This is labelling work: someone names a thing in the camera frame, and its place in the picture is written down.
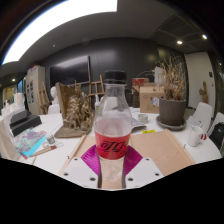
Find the clear red-labelled drink bottle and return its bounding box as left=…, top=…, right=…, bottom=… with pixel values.
left=93, top=69, right=134, bottom=183

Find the white plaster bust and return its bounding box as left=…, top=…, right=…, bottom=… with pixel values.
left=49, top=85, right=60, bottom=106

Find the white cabinet with pictures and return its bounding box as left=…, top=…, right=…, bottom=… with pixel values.
left=24, top=65, right=47, bottom=116

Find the small paint jar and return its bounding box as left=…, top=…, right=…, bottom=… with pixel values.
left=45, top=133, right=56, bottom=145

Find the small white cup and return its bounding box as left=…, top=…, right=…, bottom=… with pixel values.
left=137, top=113, right=149, bottom=124

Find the white chair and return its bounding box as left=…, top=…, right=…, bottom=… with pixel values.
left=207, top=111, right=224, bottom=158
left=192, top=101, right=214, bottom=129

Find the colourful book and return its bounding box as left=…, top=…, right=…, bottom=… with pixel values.
left=13, top=129, right=48, bottom=160

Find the cardboard box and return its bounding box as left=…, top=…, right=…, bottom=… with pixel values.
left=139, top=85, right=165, bottom=115

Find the red and white box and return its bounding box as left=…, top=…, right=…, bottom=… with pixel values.
left=131, top=77, right=150, bottom=93

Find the clear spray bottle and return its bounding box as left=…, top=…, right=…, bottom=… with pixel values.
left=94, top=94, right=102, bottom=113

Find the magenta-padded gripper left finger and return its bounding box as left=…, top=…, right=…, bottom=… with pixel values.
left=62, top=144, right=102, bottom=190

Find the white mug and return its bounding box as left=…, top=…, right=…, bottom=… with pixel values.
left=187, top=124, right=208, bottom=148

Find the tall white plaster statue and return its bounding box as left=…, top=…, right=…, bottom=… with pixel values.
left=153, top=66, right=165, bottom=84

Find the white canvas panel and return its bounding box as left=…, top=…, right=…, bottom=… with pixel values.
left=0, top=116, right=21, bottom=161

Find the wooden figure statue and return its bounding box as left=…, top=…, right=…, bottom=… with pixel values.
left=198, top=80, right=210, bottom=104

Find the black boxes stack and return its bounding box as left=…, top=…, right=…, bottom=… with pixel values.
left=9, top=109, right=43, bottom=138

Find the wooden easel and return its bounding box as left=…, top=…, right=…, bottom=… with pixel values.
left=37, top=81, right=51, bottom=115
left=74, top=74, right=106, bottom=104

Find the dried plant in grey pot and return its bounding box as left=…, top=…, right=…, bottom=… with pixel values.
left=156, top=54, right=188, bottom=127

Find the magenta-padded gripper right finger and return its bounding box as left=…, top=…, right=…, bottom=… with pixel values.
left=122, top=145, right=165, bottom=190

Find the grey folded paper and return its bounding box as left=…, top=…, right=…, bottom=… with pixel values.
left=131, top=116, right=148, bottom=134

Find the light wooden board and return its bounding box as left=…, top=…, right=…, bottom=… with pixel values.
left=59, top=129, right=197, bottom=178

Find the dark wall blackboard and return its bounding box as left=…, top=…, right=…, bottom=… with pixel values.
left=49, top=54, right=92, bottom=88

